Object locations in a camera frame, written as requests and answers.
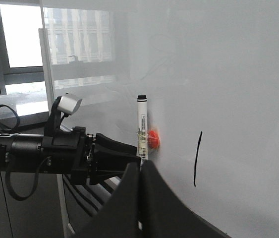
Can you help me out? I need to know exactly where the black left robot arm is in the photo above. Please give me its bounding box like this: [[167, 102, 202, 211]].
[[0, 94, 141, 185]]

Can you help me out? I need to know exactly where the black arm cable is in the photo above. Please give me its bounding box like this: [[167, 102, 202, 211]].
[[4, 156, 51, 201]]

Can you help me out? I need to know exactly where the whiteboard with aluminium frame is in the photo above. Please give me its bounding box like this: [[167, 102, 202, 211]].
[[41, 0, 279, 238]]

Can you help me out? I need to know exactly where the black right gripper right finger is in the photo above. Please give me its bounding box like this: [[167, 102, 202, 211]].
[[140, 161, 229, 238]]

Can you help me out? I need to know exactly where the red round magnet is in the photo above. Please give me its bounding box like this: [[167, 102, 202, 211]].
[[148, 130, 160, 149]]

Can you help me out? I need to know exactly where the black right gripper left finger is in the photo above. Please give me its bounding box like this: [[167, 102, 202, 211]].
[[73, 163, 139, 238]]

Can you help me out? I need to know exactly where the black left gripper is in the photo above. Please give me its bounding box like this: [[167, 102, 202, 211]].
[[41, 126, 141, 185]]

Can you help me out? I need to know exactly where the white whiteboard marker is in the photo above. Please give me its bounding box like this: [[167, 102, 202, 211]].
[[137, 95, 148, 165]]

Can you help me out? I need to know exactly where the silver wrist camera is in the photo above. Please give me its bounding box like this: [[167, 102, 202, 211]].
[[57, 93, 82, 116]]

